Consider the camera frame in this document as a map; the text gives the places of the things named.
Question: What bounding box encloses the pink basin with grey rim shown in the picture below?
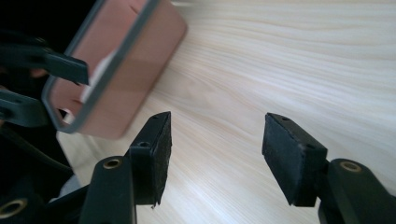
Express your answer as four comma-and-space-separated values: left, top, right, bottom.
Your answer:
41, 0, 189, 140

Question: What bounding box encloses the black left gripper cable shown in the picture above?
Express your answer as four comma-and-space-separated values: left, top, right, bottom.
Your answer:
0, 124, 75, 176

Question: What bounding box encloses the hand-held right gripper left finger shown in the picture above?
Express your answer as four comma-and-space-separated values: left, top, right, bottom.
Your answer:
128, 110, 173, 209

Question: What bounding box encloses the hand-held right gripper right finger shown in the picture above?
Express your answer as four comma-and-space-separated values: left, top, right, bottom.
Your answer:
262, 112, 329, 208

